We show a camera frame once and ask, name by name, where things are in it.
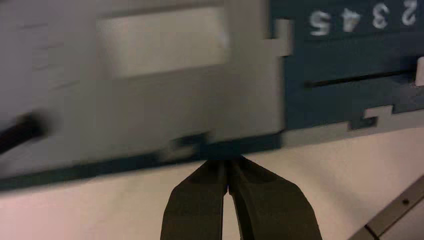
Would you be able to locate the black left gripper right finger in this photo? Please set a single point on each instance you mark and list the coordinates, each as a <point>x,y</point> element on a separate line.
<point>268,205</point>

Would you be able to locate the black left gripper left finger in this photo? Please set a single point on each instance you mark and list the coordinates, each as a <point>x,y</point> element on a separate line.
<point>198,205</point>

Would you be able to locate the dark teal grey control box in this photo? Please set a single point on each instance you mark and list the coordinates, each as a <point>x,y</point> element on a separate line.
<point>331,99</point>

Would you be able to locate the white rectangular display window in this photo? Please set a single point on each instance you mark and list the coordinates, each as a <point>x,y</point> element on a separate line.
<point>162,41</point>

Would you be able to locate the white slider knob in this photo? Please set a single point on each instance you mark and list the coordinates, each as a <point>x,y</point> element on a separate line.
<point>420,71</point>

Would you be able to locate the grey metal frame strip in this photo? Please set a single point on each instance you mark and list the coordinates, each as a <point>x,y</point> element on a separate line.
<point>394,208</point>

